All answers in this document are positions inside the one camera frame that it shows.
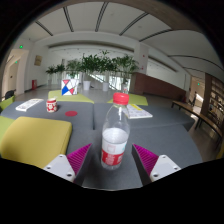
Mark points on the yellow-edged printed booklet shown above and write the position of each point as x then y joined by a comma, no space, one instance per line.
138,112

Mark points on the red floral mug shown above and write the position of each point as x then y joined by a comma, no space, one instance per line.
51,105

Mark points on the brown wall plaque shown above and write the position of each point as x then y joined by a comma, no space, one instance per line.
38,60

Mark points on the flat round red coaster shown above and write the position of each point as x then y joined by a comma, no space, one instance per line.
71,113

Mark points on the black chair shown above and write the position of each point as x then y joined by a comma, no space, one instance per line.
10,94

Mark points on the brown wooden counter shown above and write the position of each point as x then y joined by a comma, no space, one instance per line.
156,86

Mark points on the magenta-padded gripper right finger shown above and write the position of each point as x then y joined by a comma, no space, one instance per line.
163,166

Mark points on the clear red-capped water bottle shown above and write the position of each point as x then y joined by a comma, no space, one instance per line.
115,140

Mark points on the white cube with coloured triangles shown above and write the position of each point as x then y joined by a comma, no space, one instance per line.
70,87

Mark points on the white printed booklet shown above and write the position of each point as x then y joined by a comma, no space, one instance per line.
29,104

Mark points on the green exit sign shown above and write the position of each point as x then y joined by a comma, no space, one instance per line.
21,46

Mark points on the long wooden bench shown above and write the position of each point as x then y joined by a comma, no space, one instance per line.
196,115

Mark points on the person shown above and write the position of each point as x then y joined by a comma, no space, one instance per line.
194,99

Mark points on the wooden shelf unit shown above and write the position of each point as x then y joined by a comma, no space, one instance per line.
216,100

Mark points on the red fire extinguisher cabinet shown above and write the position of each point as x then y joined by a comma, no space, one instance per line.
34,84

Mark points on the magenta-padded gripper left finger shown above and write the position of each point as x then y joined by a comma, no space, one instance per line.
61,165

